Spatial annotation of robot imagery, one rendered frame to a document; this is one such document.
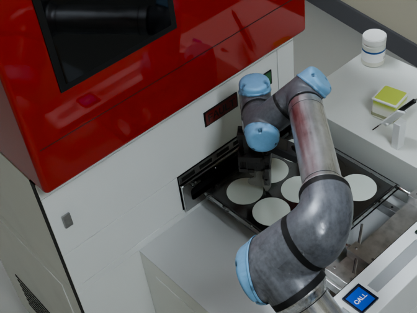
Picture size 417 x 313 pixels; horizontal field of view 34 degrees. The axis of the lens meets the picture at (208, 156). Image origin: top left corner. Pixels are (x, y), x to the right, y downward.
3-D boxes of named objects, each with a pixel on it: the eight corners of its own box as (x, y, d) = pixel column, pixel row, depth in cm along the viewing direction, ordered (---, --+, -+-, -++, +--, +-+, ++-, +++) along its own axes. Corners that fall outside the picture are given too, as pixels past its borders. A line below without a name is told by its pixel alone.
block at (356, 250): (346, 256, 169) (346, 248, 167) (355, 248, 171) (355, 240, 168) (372, 274, 164) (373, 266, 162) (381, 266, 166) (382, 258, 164)
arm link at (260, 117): (275, 113, 147) (269, 82, 155) (237, 143, 152) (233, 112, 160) (300, 132, 151) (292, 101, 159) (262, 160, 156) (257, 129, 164)
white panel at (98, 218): (72, 289, 178) (28, 180, 151) (289, 132, 213) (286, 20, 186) (79, 296, 176) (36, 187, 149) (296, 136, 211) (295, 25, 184)
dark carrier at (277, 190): (209, 193, 187) (209, 192, 187) (296, 130, 202) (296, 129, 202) (303, 263, 167) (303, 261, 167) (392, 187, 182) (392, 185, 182)
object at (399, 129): (378, 141, 185) (381, 103, 176) (387, 134, 187) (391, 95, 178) (397, 151, 181) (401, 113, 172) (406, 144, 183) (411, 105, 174)
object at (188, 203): (182, 208, 191) (178, 185, 184) (291, 130, 210) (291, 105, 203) (187, 212, 190) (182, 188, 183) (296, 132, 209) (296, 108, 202)
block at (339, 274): (324, 275, 166) (324, 267, 163) (334, 266, 167) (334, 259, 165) (350, 294, 161) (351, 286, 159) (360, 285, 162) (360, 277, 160)
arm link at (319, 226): (341, 215, 111) (302, 51, 148) (290, 249, 116) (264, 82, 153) (384, 248, 117) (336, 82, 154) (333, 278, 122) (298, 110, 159)
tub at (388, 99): (370, 117, 193) (371, 97, 188) (383, 102, 197) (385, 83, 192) (394, 126, 189) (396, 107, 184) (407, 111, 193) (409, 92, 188)
